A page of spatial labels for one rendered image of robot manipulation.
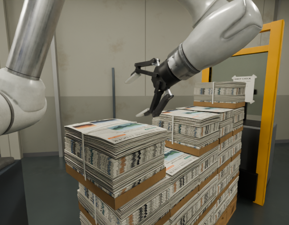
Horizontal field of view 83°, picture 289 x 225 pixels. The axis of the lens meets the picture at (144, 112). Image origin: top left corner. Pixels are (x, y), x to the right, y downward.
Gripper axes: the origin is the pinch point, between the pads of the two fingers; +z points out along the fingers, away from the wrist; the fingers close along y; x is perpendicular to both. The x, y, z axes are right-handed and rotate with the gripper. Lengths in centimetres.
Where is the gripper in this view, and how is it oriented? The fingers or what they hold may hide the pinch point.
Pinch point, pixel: (134, 97)
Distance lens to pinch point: 61.4
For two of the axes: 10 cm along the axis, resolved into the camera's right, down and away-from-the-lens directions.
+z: -6.3, 3.6, 6.9
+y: 3.2, 9.3, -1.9
